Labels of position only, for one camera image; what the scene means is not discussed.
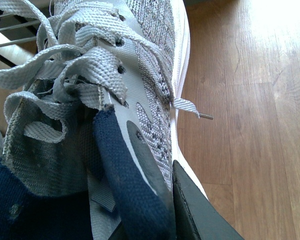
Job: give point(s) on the black metal shoe rack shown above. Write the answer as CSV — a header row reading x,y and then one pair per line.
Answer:
x,y
18,37

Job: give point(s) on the grey knit sneaker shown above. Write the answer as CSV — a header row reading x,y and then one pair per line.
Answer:
x,y
92,134

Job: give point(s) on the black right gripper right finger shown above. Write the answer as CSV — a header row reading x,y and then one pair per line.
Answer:
x,y
195,217

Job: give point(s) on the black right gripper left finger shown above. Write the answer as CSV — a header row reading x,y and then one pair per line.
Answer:
x,y
118,232

